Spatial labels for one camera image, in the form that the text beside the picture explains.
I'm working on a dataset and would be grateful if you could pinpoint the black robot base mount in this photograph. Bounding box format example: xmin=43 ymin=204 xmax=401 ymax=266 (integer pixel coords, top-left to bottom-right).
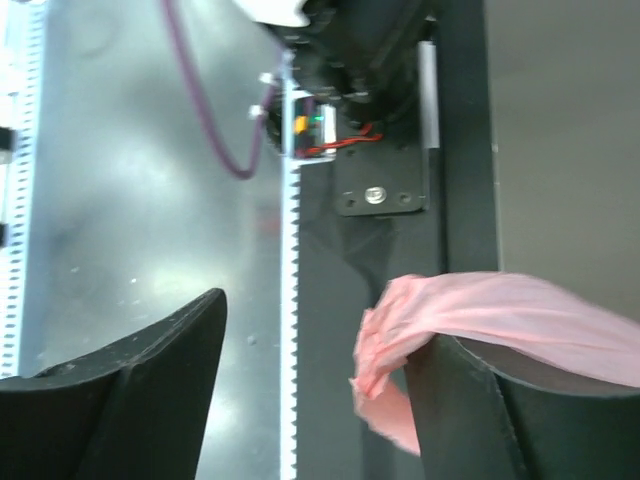
xmin=292 ymin=1 xmax=498 ymax=479

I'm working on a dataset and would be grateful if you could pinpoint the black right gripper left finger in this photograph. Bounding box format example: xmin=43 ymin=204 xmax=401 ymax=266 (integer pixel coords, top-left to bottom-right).
xmin=1 ymin=289 xmax=227 ymax=479

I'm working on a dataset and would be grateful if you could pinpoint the grey slotted cable duct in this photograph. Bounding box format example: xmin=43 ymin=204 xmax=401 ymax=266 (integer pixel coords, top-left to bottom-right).
xmin=280 ymin=50 xmax=302 ymax=480

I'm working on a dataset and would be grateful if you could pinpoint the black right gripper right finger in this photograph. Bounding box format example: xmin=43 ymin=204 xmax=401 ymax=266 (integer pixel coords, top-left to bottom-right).
xmin=405 ymin=335 xmax=639 ymax=480

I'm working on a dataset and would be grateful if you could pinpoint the pink plastic bag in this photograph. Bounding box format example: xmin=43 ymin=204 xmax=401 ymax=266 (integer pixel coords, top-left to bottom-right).
xmin=350 ymin=272 xmax=639 ymax=455

